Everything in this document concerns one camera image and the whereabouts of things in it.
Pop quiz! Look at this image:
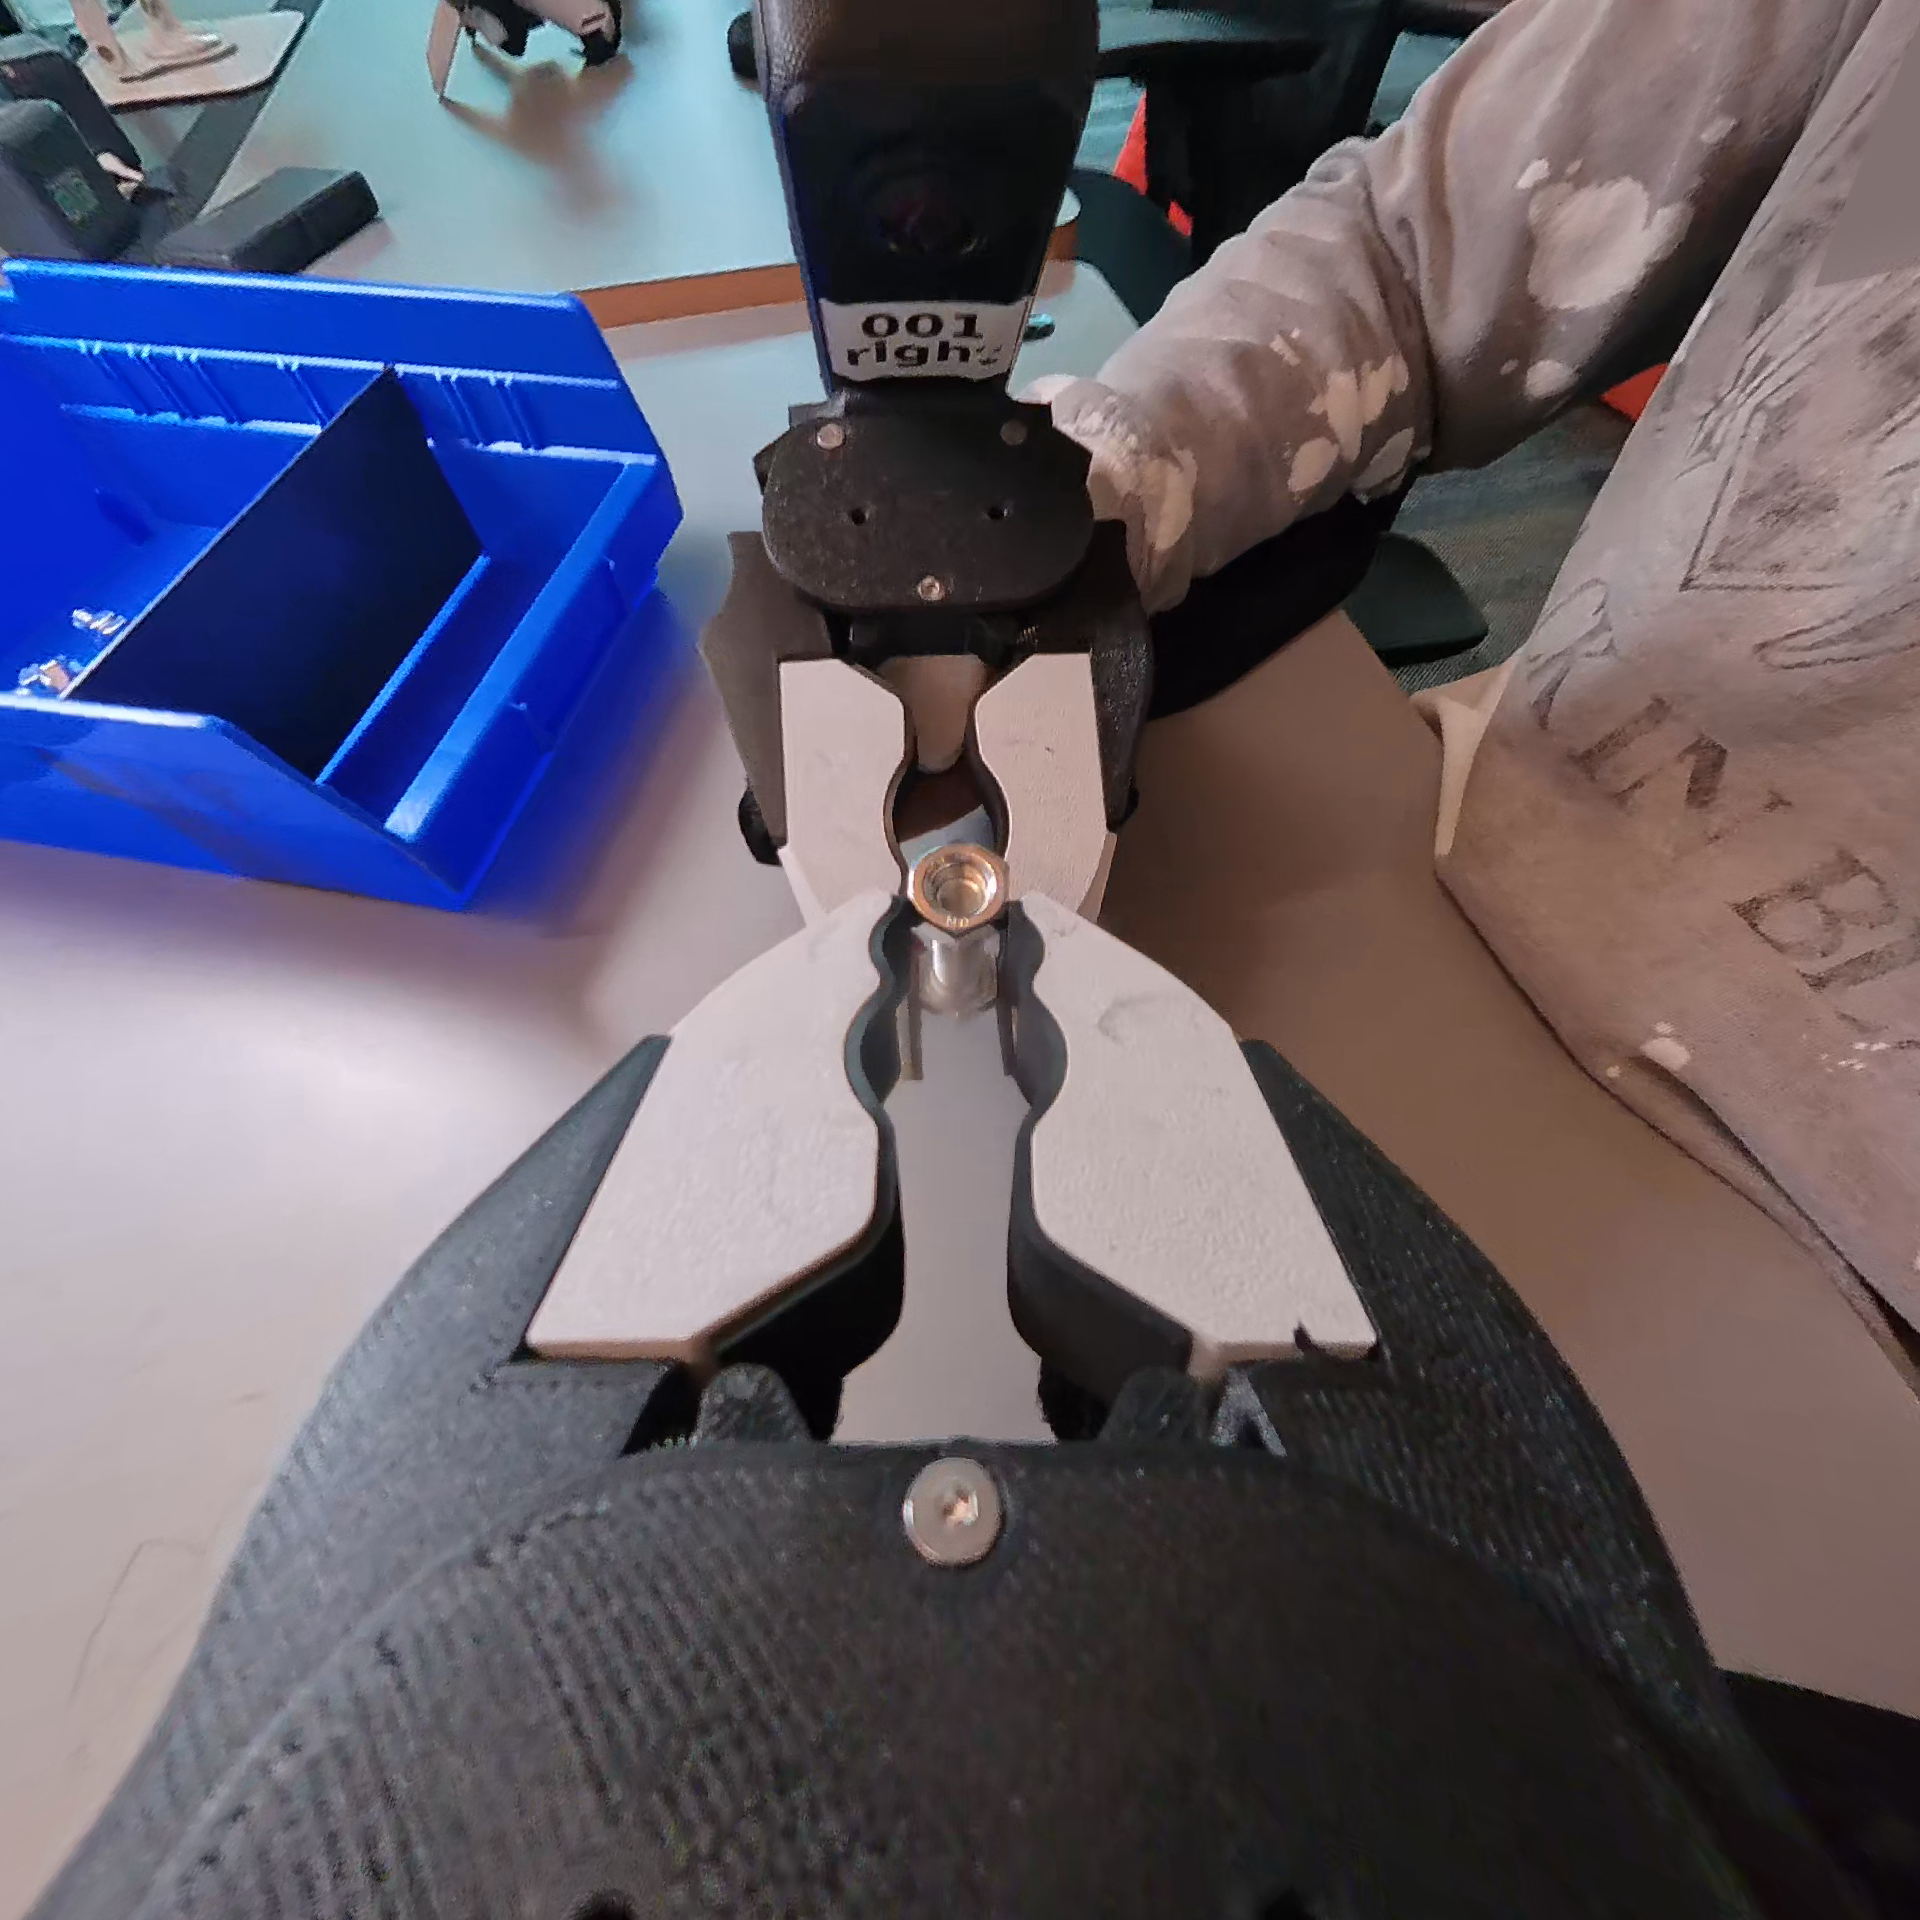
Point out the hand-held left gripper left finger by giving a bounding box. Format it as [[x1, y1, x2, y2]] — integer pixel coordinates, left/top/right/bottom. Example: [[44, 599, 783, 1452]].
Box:
[[525, 887, 913, 1367]]

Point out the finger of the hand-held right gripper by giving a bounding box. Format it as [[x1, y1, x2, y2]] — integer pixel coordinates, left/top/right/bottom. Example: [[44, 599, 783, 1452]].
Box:
[[777, 655, 921, 934], [971, 649, 1125, 920]]

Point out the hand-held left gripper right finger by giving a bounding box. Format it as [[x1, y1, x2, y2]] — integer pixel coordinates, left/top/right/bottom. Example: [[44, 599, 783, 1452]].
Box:
[[1007, 894, 1382, 1369]]

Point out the steel hex nut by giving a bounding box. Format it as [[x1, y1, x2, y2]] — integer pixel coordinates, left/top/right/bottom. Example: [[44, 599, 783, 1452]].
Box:
[[907, 844, 1009, 933]]

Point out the blue plastic storage bin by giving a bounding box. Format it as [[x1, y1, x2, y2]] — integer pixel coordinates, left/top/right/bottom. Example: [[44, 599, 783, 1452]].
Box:
[[0, 259, 683, 910]]

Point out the person's right forearm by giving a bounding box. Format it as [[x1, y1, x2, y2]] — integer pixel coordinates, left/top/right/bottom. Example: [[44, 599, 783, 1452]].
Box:
[[1035, 0, 1893, 616]]

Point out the grey desk with wood edge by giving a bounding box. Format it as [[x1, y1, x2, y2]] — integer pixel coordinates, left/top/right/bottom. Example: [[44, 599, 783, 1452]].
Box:
[[195, 0, 1142, 324]]

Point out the black bin divider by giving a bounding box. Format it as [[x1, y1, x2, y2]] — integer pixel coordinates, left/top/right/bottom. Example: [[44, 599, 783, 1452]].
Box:
[[67, 368, 488, 781]]

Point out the black office chair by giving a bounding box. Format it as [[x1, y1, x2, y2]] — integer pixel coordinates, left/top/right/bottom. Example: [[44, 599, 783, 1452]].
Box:
[[1072, 0, 1501, 301]]

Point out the spare hand-held gripper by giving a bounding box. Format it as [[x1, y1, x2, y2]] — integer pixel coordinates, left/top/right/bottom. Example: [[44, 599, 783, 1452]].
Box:
[[431, 0, 623, 97]]

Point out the person's grey patterned sweatshirt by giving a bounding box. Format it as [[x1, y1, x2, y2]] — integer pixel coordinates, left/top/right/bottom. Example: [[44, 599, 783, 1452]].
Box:
[[1409, 0, 1920, 1344]]

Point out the black rectangular block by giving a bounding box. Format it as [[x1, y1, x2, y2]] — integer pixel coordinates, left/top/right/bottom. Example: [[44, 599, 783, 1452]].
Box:
[[153, 167, 379, 275]]

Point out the wooden stand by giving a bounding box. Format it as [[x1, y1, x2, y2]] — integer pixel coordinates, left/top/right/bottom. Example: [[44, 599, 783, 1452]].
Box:
[[67, 0, 307, 110]]

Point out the grey box device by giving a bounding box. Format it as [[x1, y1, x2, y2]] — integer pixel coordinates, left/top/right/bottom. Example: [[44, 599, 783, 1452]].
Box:
[[0, 116, 144, 261]]

